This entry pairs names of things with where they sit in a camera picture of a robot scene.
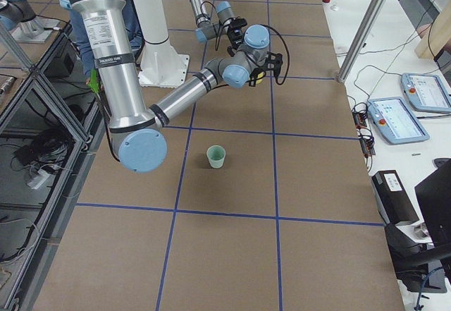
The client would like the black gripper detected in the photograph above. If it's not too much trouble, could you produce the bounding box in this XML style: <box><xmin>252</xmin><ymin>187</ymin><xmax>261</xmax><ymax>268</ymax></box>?
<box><xmin>227</xmin><ymin>17</ymin><xmax>247</xmax><ymax>52</ymax></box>

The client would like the yellow cup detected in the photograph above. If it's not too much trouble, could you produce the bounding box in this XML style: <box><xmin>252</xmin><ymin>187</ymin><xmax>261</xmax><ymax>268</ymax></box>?
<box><xmin>254</xmin><ymin>72</ymin><xmax>266</xmax><ymax>85</ymax></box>

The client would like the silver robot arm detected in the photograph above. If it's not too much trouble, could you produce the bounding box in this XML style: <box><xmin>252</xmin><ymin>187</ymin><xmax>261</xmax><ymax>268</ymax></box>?
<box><xmin>189</xmin><ymin>0</ymin><xmax>247</xmax><ymax>54</ymax></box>
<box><xmin>59</xmin><ymin>0</ymin><xmax>271</xmax><ymax>173</ymax></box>

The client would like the green cup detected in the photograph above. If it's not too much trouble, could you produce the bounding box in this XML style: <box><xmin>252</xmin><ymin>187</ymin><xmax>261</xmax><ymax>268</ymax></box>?
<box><xmin>206</xmin><ymin>145</ymin><xmax>226</xmax><ymax>169</ymax></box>

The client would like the person in blue hoodie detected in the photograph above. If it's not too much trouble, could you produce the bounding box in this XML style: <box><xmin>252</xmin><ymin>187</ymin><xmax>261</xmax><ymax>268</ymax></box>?
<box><xmin>69</xmin><ymin>0</ymin><xmax>143</xmax><ymax>85</ymax></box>

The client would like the black orange connector strip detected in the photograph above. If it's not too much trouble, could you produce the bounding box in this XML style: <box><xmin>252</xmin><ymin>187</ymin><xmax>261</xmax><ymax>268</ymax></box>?
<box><xmin>352</xmin><ymin>110</ymin><xmax>376</xmax><ymax>159</ymax></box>

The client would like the near blue teach pendant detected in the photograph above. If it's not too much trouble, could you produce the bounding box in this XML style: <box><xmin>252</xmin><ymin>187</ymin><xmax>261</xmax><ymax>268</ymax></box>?
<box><xmin>367</xmin><ymin>97</ymin><xmax>430</xmax><ymax>145</ymax></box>

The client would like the blue teach pendant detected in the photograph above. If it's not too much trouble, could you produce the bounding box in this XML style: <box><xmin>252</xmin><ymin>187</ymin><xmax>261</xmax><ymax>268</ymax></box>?
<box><xmin>367</xmin><ymin>97</ymin><xmax>430</xmax><ymax>145</ymax></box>
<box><xmin>401</xmin><ymin>73</ymin><xmax>450</xmax><ymax>114</ymax></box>

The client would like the wooden board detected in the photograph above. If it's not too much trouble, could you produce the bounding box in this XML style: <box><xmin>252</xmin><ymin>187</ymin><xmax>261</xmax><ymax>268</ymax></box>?
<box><xmin>415</xmin><ymin>2</ymin><xmax>450</xmax><ymax>59</ymax></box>

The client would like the far blue teach pendant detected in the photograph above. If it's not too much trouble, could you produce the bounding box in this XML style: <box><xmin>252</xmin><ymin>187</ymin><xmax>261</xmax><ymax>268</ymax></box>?
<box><xmin>401</xmin><ymin>73</ymin><xmax>450</xmax><ymax>114</ymax></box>

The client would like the black box with label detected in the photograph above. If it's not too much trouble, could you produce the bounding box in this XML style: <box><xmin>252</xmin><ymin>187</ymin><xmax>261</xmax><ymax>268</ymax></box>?
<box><xmin>371</xmin><ymin>170</ymin><xmax>419</xmax><ymax>226</ymax></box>

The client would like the white power strip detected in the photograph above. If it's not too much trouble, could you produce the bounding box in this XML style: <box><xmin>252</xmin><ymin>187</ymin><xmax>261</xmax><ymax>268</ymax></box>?
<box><xmin>27</xmin><ymin>169</ymin><xmax>50</xmax><ymax>190</ymax></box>

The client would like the black computer mouse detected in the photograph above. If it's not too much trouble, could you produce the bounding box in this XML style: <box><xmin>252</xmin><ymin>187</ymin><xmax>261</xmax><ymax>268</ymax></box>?
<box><xmin>433</xmin><ymin>157</ymin><xmax>450</xmax><ymax>168</ymax></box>

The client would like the black monitor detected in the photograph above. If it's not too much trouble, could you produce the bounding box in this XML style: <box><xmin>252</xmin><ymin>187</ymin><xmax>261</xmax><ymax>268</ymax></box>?
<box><xmin>415</xmin><ymin>161</ymin><xmax>450</xmax><ymax>245</ymax></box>

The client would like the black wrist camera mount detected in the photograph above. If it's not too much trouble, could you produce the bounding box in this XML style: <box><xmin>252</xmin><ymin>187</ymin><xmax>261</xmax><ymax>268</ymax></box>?
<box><xmin>247</xmin><ymin>52</ymin><xmax>283</xmax><ymax>87</ymax></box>

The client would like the white camera stand column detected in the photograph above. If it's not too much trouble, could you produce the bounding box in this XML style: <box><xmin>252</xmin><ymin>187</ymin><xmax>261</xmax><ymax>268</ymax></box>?
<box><xmin>133</xmin><ymin>0</ymin><xmax>190</xmax><ymax>88</ymax></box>

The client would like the aluminium frame post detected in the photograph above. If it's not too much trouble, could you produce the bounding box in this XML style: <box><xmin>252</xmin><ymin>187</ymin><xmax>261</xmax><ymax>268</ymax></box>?
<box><xmin>336</xmin><ymin>0</ymin><xmax>385</xmax><ymax>83</ymax></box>

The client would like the aluminium frame cart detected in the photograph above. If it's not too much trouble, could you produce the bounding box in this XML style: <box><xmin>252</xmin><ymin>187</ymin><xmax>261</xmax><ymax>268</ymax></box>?
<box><xmin>1</xmin><ymin>20</ymin><xmax>102</xmax><ymax>310</ymax></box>

